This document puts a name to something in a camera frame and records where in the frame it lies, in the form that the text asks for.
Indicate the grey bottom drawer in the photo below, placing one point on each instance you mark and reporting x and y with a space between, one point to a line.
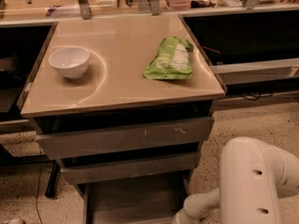
152 199

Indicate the grey drawer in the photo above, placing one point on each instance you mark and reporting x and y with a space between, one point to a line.
123 138
152 199
132 168

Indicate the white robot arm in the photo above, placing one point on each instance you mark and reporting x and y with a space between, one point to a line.
254 176

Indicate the grey drawer cabinet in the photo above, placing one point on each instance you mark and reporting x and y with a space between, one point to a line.
113 92

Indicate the grey middle drawer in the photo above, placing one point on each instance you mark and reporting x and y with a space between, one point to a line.
132 168

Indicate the grey top drawer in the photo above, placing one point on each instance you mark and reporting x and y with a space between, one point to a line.
123 138

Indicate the green snack bag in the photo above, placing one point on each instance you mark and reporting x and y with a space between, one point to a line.
173 60

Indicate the white ceramic bowl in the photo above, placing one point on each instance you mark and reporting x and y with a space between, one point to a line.
70 62

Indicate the black table leg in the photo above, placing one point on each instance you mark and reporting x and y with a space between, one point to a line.
53 180

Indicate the grey metal post left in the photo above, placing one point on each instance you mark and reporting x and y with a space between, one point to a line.
85 11

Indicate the grey shelf rail right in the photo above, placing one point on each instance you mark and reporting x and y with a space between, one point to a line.
241 73

